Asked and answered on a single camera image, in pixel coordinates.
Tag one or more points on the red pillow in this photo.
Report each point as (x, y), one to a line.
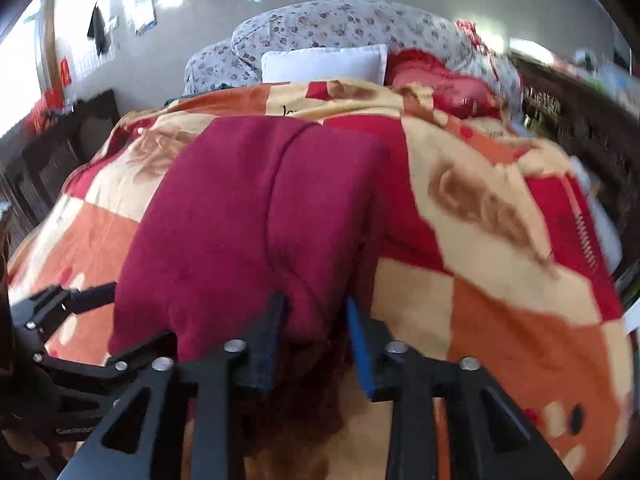
(440, 82)

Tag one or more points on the white pillow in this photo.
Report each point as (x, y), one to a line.
(325, 62)

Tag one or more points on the maroon sweater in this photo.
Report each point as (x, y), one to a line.
(225, 220)

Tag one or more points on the orange red checkered blanket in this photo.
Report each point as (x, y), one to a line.
(500, 320)

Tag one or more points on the dark hanging garment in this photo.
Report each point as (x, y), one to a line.
(98, 27)

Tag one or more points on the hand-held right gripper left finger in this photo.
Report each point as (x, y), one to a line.
(272, 340)

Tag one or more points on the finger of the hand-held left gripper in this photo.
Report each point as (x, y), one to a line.
(65, 300)
(100, 367)

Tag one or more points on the dark wooden chair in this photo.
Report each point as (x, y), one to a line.
(55, 160)

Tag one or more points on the red wall decoration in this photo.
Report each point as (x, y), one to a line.
(65, 71)

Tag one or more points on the floral quilt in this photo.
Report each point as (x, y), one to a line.
(350, 20)

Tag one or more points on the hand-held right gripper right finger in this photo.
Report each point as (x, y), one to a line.
(362, 355)

